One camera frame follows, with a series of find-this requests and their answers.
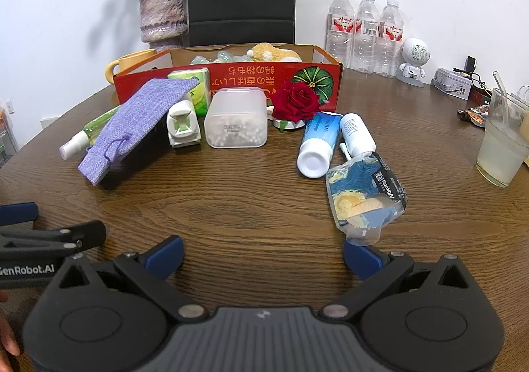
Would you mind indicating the yellow mug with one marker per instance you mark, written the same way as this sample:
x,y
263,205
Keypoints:
x,y
130,60

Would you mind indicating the black power adapter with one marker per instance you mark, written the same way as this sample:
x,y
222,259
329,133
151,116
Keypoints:
x,y
470,64

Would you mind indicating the purple fabric pouch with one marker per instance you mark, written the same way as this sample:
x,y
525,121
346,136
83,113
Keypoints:
x,y
136,124

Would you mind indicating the red rose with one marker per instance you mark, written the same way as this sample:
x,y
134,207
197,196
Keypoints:
x,y
295,101

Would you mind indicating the white green dispenser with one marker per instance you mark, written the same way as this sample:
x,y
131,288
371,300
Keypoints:
x,y
182,124

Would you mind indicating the translucent cotton swab box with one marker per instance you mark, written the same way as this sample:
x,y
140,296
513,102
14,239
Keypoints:
x,y
235,124

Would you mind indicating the clear plastic packets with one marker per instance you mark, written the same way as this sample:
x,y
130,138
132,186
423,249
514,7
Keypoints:
x,y
215,58

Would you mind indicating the white wall socket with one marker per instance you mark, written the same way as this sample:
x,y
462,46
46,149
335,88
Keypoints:
x,y
8,106

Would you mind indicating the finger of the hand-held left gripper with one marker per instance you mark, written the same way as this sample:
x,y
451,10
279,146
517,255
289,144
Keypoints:
x,y
18,213
82,233

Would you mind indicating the green tissue pack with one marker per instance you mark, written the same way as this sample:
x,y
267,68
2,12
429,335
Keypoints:
x,y
199,91

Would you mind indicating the white plastic bottle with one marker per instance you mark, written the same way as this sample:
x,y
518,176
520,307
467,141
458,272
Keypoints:
x,y
355,132

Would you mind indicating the clear drinking straw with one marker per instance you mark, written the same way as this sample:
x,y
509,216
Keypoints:
x,y
501,95

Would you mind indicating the clear water bottle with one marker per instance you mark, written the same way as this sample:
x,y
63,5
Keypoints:
x,y
339,33
365,37
389,41

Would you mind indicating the white robot speaker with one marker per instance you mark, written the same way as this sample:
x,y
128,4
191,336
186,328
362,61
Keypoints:
x,y
415,56

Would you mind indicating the clear plastic drink cup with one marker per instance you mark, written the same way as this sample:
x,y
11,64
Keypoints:
x,y
498,153

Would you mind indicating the starry print packet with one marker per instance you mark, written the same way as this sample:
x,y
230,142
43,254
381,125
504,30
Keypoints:
x,y
359,190

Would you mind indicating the white blue tube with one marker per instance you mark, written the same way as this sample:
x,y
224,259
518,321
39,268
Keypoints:
x,y
316,148

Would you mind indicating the dark red box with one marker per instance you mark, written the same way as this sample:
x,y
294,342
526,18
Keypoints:
x,y
479,97

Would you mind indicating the tan plush toy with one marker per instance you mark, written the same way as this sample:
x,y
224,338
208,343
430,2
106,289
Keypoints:
x,y
272,53

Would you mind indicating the snack wrapper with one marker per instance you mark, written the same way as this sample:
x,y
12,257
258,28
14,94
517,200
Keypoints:
x,y
475,115

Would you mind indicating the purple ceramic vase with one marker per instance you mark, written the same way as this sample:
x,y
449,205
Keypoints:
x,y
161,16

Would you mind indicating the green spray bottle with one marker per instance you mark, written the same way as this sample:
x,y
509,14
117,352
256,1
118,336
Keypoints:
x,y
72,146

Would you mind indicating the red cardboard box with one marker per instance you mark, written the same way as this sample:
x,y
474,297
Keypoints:
x,y
248,78

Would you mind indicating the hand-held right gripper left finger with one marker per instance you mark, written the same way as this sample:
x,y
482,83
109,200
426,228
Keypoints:
x,y
165,257

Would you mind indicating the person's left hand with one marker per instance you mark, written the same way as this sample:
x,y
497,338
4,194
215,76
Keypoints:
x,y
8,334

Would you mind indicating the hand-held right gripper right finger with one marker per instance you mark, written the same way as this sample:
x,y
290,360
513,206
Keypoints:
x,y
361,258

